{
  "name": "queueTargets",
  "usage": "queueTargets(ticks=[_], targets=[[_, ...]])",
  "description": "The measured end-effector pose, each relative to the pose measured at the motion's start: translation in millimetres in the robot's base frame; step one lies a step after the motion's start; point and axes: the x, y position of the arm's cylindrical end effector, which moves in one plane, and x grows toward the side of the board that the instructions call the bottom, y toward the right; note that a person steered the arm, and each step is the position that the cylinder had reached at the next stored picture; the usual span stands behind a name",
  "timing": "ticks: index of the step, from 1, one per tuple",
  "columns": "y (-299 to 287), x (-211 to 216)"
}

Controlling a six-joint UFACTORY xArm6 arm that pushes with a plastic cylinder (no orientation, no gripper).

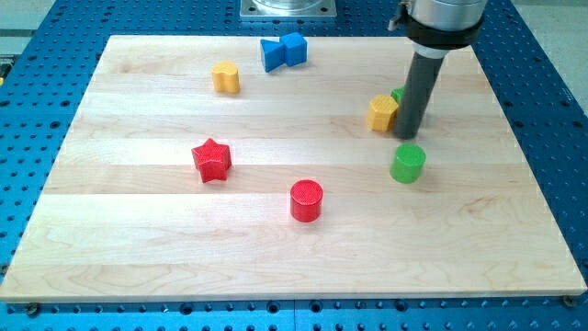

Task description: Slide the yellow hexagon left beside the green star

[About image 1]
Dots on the blue triangle block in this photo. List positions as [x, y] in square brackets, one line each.
[272, 54]

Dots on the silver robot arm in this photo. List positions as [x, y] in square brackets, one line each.
[435, 27]

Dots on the blue cube block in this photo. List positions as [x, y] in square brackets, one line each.
[296, 48]

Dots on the yellow heart block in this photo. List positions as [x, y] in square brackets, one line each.
[225, 77]

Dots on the green cylinder block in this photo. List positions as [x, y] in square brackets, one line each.
[407, 164]

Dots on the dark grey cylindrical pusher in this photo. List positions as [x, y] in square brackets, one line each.
[418, 88]

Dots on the yellow hexagon block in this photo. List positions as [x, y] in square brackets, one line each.
[381, 112]

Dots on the red star block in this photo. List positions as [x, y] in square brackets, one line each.
[212, 160]

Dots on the red cylinder block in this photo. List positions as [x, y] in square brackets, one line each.
[306, 200]

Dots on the blue perforated table plate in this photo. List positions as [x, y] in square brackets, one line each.
[532, 52]

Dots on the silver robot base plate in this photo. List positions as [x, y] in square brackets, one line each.
[287, 8]

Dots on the green star block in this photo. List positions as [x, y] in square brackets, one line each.
[397, 94]

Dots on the wooden board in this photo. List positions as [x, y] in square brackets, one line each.
[125, 217]

